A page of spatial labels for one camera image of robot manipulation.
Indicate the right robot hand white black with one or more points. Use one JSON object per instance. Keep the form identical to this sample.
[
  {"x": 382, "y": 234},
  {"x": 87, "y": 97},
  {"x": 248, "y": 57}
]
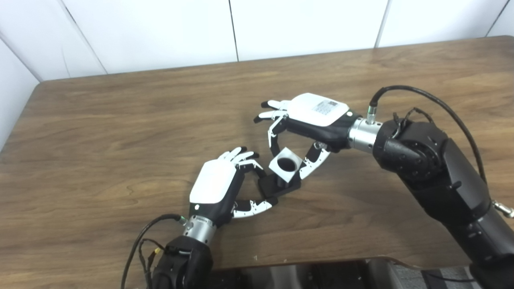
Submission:
[{"x": 317, "y": 114}]

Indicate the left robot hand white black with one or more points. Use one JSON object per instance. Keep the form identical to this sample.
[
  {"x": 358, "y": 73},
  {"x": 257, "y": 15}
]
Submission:
[{"x": 213, "y": 180}]

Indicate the black peg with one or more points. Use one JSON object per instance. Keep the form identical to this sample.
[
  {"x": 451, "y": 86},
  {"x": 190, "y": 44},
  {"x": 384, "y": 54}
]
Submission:
[{"x": 277, "y": 188}]

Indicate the white square piece with hole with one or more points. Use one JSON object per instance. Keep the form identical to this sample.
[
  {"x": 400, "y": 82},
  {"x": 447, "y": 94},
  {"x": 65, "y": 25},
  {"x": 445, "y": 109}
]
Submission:
[{"x": 277, "y": 172}]

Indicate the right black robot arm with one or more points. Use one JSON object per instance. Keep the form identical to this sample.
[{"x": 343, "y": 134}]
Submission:
[{"x": 441, "y": 172}]

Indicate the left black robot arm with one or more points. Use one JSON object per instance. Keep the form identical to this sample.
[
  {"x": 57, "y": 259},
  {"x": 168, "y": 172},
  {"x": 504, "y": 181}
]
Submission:
[{"x": 184, "y": 265}]

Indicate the dark robot torso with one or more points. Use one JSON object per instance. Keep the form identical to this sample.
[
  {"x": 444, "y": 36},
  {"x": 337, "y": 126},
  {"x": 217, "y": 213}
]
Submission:
[{"x": 321, "y": 277}]

